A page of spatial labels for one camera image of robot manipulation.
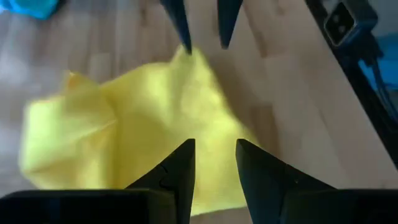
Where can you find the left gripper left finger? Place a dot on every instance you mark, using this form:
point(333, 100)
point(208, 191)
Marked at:
point(174, 186)

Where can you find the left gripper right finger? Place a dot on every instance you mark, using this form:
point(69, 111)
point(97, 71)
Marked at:
point(267, 193)

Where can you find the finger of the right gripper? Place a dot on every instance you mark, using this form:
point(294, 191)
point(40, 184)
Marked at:
point(177, 18)
point(228, 18)

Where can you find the yellow microfiber towel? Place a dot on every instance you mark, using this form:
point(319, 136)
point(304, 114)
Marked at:
point(140, 109)

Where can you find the blue microfiber towel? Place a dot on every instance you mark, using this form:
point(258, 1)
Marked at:
point(31, 7)

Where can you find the small camera box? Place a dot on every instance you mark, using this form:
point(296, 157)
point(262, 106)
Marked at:
point(345, 21)

